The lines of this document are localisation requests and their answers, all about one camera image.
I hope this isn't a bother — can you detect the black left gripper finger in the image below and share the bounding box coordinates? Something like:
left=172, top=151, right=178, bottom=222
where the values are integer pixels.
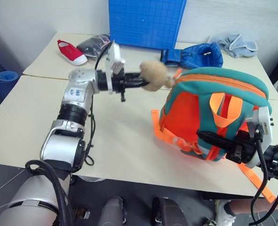
left=127, top=80, right=151, bottom=89
left=125, top=72, right=143, bottom=81

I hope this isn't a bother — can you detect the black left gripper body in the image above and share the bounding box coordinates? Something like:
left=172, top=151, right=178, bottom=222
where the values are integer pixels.
left=110, top=73, right=130, bottom=102

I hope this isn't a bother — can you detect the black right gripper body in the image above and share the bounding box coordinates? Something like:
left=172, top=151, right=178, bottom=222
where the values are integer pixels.
left=225, top=129, right=257, bottom=165

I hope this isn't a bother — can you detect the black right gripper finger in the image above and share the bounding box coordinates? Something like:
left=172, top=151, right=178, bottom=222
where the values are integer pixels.
left=196, top=130, right=236, bottom=152

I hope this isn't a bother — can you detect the beige plush toy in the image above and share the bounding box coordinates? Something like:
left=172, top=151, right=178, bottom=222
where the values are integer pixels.
left=139, top=60, right=178, bottom=92

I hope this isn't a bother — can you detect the orange and teal backpack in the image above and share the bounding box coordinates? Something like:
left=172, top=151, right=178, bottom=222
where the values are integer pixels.
left=151, top=67, right=277, bottom=203

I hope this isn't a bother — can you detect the black item in plastic bag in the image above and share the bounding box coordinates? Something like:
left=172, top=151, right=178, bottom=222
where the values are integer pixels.
left=76, top=34, right=111, bottom=58

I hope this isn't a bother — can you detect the red canvas shoe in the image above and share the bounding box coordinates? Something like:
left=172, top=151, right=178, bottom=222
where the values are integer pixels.
left=56, top=39, right=88, bottom=66

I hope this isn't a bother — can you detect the blue plastic crate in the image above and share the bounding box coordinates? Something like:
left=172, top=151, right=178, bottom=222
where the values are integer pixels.
left=108, top=0, right=187, bottom=50

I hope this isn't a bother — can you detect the person's bare leg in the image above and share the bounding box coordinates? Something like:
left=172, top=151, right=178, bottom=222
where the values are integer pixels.
left=223, top=199, right=278, bottom=218

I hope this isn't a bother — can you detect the blue boxing glove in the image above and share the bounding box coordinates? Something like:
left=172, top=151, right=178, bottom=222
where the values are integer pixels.
left=160, top=41, right=224, bottom=70

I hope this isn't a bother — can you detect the white sneaker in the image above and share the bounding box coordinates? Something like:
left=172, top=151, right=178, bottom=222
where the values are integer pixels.
left=214, top=200, right=236, bottom=226

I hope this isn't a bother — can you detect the dark rounded shape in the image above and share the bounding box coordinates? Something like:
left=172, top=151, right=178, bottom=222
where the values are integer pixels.
left=98, top=196, right=127, bottom=226
left=152, top=196, right=189, bottom=226

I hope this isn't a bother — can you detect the light blue towel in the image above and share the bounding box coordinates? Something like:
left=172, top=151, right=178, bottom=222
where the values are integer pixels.
left=207, top=33, right=259, bottom=59

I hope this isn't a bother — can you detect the rolled blue foam mat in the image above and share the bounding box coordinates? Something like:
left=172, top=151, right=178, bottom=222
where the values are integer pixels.
left=0, top=70, right=20, bottom=100

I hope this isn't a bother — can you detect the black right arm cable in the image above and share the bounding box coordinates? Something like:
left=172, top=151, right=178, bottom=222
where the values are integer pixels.
left=250, top=123, right=278, bottom=226

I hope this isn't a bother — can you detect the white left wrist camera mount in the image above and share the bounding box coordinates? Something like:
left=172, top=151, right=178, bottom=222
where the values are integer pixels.
left=105, top=41, right=127, bottom=95

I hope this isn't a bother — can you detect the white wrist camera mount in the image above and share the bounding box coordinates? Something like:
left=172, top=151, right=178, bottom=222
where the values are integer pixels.
left=244, top=107, right=274, bottom=169
left=105, top=41, right=127, bottom=95

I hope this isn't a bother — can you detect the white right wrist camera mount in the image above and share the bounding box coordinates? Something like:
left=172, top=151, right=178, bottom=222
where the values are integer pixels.
left=244, top=107, right=274, bottom=169

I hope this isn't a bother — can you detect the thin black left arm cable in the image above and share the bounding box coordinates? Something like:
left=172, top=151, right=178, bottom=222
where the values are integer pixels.
left=83, top=41, right=113, bottom=167

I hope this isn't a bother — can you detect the thick black left shoulder cable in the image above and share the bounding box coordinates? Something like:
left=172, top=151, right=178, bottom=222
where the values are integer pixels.
left=24, top=159, right=74, bottom=226

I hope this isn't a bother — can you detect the thin white cable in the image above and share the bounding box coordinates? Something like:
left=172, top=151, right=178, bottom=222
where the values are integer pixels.
left=0, top=169, right=27, bottom=213

